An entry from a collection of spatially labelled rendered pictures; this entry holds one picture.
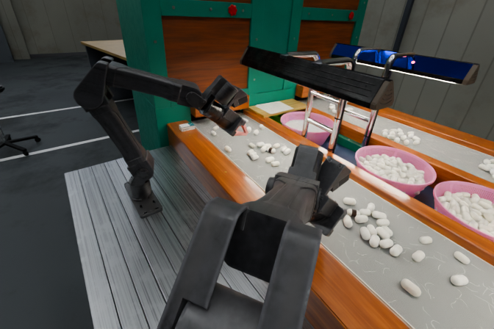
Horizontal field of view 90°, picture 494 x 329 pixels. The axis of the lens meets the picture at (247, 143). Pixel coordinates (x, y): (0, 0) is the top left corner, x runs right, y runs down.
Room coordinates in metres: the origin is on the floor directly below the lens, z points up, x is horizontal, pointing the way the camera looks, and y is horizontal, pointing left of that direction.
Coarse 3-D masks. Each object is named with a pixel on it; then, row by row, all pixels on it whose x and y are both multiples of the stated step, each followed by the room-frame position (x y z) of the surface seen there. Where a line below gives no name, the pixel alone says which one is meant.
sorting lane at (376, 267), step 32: (256, 128) 1.10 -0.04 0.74; (256, 160) 0.81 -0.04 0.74; (288, 160) 0.82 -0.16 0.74; (352, 192) 0.64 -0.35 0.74; (416, 224) 0.51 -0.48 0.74; (352, 256) 0.40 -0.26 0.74; (384, 256) 0.40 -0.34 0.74; (448, 256) 0.41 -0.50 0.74; (384, 288) 0.32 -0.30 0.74; (448, 288) 0.33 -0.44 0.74; (480, 288) 0.33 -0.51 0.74; (416, 320) 0.26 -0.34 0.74; (448, 320) 0.27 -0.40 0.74; (480, 320) 0.27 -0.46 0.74
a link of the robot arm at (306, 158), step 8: (296, 152) 0.43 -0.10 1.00; (304, 152) 0.40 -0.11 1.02; (312, 152) 0.40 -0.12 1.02; (320, 152) 0.42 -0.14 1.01; (296, 160) 0.39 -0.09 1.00; (304, 160) 0.39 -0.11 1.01; (312, 160) 0.39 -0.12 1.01; (320, 160) 0.41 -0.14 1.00; (296, 168) 0.38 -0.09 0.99; (304, 168) 0.38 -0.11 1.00; (312, 168) 0.37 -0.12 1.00; (320, 168) 0.40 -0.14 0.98; (304, 176) 0.37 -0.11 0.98; (312, 176) 0.36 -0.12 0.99; (272, 184) 0.33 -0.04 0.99; (320, 192) 0.31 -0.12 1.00
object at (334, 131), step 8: (280, 56) 0.91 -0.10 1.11; (296, 56) 0.92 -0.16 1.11; (304, 56) 0.95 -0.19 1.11; (312, 56) 0.97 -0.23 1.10; (312, 64) 0.79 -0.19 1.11; (320, 64) 0.76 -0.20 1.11; (328, 64) 0.79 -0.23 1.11; (336, 64) 0.82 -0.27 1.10; (344, 64) 0.84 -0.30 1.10; (352, 64) 0.86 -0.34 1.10; (312, 96) 0.99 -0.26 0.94; (320, 96) 0.95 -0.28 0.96; (328, 96) 0.92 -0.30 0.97; (344, 104) 0.86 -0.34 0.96; (336, 112) 0.88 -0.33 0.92; (304, 120) 0.99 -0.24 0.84; (312, 120) 0.97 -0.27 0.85; (336, 120) 0.87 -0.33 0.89; (304, 128) 0.99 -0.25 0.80; (320, 128) 0.93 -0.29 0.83; (328, 128) 0.90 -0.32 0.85; (336, 128) 0.87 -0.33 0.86; (304, 136) 0.99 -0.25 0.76; (336, 136) 0.87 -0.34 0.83
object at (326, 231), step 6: (318, 204) 0.37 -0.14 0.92; (336, 210) 0.39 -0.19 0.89; (342, 210) 0.38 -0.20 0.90; (312, 216) 0.36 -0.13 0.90; (318, 216) 0.37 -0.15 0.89; (324, 216) 0.38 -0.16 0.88; (330, 216) 0.38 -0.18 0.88; (336, 216) 0.38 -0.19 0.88; (342, 216) 0.37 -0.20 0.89; (312, 222) 0.39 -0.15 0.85; (318, 222) 0.38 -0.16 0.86; (324, 222) 0.38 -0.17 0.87; (330, 222) 0.37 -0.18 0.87; (336, 222) 0.37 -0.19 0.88; (324, 228) 0.37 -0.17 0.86; (330, 228) 0.36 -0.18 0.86; (324, 234) 0.36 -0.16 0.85; (330, 234) 0.36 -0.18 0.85
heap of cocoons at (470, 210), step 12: (444, 204) 0.60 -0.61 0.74; (456, 204) 0.60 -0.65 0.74; (468, 204) 0.61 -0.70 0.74; (480, 204) 0.61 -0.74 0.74; (456, 216) 0.56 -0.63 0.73; (468, 216) 0.55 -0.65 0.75; (480, 216) 0.57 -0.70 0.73; (492, 216) 0.55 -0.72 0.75; (480, 228) 0.51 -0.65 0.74; (492, 228) 0.51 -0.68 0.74
